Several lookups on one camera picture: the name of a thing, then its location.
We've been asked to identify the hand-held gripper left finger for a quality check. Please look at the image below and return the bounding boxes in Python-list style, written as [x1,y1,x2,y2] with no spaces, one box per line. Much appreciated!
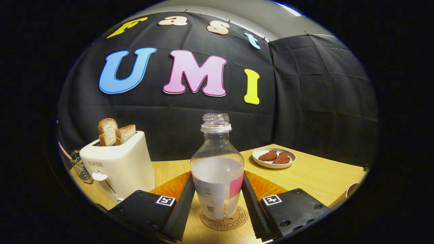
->
[107,170,196,243]

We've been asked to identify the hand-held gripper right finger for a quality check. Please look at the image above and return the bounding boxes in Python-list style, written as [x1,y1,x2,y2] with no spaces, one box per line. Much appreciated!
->
[241,170,331,242]

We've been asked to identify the round wooden coaster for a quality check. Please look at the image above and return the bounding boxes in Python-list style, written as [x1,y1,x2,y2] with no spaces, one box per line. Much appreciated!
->
[200,205,249,231]

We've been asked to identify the clear juice bottle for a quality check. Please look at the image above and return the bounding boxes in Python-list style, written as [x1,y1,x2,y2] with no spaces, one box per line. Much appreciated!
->
[190,113,245,220]

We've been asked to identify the beige cup pink inside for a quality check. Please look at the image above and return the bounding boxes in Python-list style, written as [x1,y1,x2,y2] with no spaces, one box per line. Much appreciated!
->
[334,182,361,207]

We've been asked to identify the round white plate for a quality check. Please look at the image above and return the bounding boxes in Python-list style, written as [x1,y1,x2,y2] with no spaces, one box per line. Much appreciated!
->
[252,147,297,169]

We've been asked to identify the red sausage piece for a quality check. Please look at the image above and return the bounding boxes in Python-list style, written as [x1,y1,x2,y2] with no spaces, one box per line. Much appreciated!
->
[272,152,291,164]
[258,149,278,162]

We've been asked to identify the wooden table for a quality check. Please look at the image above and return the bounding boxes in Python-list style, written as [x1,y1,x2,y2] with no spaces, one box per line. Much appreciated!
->
[70,144,368,244]

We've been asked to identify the white toaster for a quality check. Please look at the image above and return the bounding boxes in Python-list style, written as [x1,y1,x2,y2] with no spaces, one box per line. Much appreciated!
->
[79,131,156,203]

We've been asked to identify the bread slice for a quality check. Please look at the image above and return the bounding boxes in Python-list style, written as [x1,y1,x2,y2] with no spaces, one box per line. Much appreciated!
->
[98,118,118,147]
[115,124,136,146]

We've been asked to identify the pink striped straw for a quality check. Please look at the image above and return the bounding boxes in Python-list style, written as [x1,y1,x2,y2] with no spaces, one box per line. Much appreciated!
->
[57,141,73,160]

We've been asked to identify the wire mesh holder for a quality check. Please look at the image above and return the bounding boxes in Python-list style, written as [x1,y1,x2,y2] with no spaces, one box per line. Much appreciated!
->
[70,150,94,184]

